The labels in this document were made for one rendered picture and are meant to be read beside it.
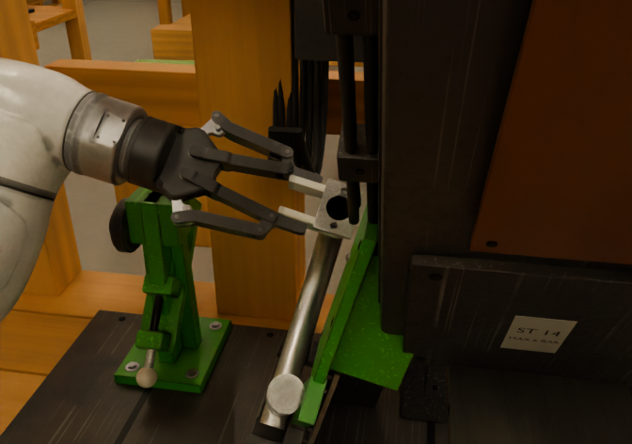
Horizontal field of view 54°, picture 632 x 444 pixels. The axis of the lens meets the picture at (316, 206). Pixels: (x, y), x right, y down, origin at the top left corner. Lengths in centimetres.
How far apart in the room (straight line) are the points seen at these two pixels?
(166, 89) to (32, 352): 47
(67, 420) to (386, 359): 49
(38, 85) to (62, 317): 55
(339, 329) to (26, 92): 39
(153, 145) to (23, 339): 56
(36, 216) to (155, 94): 40
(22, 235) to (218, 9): 39
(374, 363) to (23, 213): 38
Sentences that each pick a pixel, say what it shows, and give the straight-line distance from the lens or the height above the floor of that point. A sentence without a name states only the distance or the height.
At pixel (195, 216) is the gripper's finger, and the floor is 123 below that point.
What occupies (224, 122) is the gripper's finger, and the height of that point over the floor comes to 131.
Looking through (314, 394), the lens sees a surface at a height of 110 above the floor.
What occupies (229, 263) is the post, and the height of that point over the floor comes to 99.
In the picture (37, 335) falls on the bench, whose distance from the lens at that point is 113.
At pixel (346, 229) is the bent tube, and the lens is 63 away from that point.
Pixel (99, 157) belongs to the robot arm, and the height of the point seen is 129.
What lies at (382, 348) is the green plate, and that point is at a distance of 60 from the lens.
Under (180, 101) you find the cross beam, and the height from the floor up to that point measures 123.
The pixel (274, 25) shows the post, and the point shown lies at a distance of 86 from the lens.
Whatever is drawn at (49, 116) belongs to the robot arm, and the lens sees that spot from 68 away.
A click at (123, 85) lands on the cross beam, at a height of 125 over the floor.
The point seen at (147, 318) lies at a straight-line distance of 91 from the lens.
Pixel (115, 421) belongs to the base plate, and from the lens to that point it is 91.
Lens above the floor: 153
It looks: 27 degrees down
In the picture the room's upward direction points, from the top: straight up
